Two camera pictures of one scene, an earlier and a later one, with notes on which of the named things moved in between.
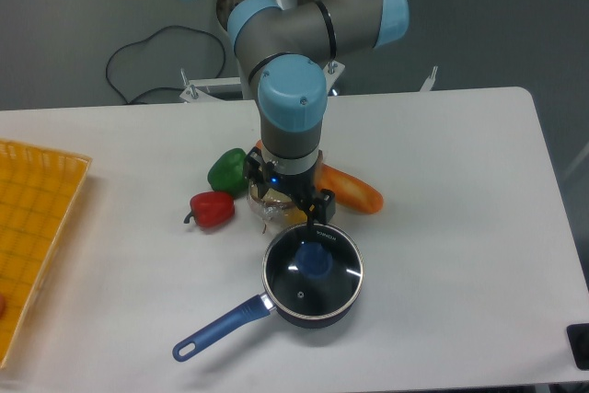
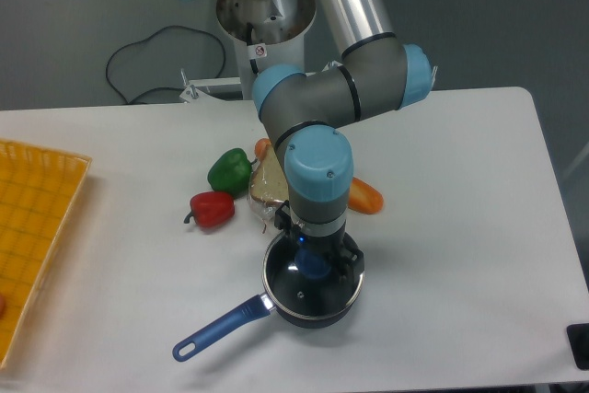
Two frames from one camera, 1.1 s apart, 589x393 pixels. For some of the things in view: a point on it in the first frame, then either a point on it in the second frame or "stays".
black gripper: [318, 206] → [332, 245]
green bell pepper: [227, 174] stays
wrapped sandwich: [273, 208] stays
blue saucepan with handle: [311, 281] stays
